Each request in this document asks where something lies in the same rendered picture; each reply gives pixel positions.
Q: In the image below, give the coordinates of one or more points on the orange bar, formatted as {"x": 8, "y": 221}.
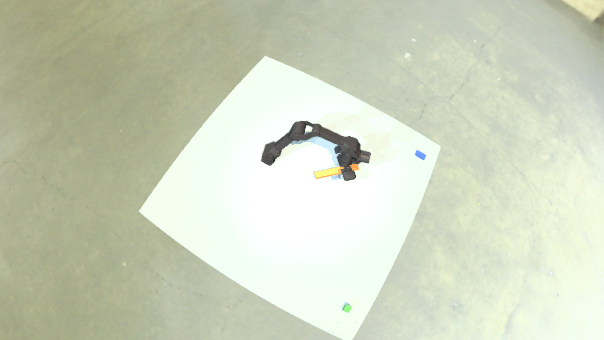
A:
{"x": 333, "y": 171}

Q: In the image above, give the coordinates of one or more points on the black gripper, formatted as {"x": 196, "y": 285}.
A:
{"x": 348, "y": 173}

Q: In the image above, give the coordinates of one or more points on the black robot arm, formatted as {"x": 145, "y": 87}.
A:
{"x": 350, "y": 146}

